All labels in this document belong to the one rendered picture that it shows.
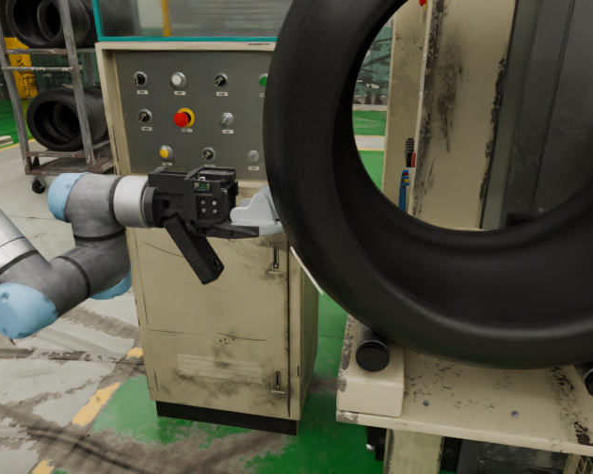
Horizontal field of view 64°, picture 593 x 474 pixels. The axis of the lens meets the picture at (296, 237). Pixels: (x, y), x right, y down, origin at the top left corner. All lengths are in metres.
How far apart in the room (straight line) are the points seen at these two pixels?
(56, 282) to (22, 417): 1.44
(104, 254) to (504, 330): 0.56
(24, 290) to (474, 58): 0.76
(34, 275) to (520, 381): 0.71
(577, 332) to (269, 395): 1.21
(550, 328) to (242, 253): 0.97
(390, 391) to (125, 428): 1.37
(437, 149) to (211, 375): 1.11
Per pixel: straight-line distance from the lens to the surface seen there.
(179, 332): 1.63
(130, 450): 1.84
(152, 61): 1.42
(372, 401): 0.69
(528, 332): 0.61
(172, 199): 0.70
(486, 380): 0.81
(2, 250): 0.71
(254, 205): 0.65
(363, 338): 0.65
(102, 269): 0.76
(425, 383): 0.78
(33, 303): 0.69
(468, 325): 0.59
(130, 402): 2.02
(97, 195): 0.73
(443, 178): 0.93
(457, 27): 0.89
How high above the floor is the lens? 1.29
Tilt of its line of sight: 23 degrees down
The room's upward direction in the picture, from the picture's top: straight up
